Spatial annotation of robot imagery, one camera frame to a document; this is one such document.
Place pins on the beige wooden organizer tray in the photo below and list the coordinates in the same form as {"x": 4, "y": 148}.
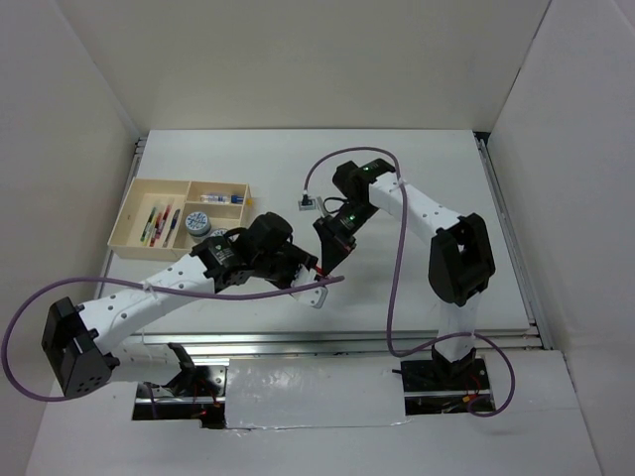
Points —
{"x": 144, "y": 194}

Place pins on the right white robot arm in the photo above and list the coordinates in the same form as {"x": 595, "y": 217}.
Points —
{"x": 460, "y": 263}

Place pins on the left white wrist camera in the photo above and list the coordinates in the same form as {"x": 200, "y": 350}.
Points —
{"x": 314, "y": 297}

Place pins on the yellow gel pen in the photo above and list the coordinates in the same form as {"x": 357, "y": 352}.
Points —
{"x": 150, "y": 240}

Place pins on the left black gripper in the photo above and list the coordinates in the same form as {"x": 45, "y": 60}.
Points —
{"x": 299, "y": 257}

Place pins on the blue white round jar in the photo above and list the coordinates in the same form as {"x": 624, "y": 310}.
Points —
{"x": 197, "y": 224}

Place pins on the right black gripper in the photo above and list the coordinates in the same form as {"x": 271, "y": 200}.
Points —
{"x": 335, "y": 244}

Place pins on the aluminium front rail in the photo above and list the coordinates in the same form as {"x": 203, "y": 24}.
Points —
{"x": 314, "y": 343}

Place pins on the red gel pen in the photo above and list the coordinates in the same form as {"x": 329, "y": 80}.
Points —
{"x": 160, "y": 224}

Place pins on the purple gel pen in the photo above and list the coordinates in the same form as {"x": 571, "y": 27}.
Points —
{"x": 172, "y": 227}

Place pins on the blue capped glue bottle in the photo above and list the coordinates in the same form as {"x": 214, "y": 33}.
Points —
{"x": 221, "y": 198}

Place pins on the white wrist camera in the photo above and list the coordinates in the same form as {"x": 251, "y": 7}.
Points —
{"x": 314, "y": 297}
{"x": 307, "y": 203}

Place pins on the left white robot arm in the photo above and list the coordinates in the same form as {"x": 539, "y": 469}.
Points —
{"x": 79, "y": 339}

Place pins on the white cover plate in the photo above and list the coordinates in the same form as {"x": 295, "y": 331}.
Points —
{"x": 319, "y": 392}

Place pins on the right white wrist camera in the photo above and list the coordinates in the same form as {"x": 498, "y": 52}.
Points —
{"x": 307, "y": 203}

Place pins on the green gel pen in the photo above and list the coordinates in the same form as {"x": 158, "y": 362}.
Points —
{"x": 148, "y": 226}

